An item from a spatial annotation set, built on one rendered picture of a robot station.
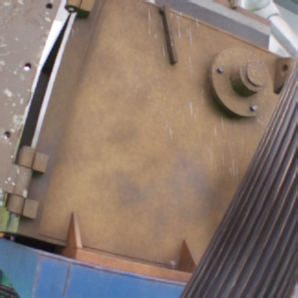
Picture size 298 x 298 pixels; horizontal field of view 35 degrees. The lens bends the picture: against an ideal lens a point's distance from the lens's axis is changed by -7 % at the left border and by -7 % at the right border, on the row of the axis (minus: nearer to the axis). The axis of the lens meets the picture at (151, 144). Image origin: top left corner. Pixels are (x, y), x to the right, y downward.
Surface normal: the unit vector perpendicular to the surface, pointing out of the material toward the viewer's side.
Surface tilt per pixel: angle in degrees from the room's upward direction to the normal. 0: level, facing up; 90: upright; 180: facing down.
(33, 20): 90
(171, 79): 90
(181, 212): 90
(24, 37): 90
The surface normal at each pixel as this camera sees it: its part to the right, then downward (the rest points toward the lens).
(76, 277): 0.36, -0.17
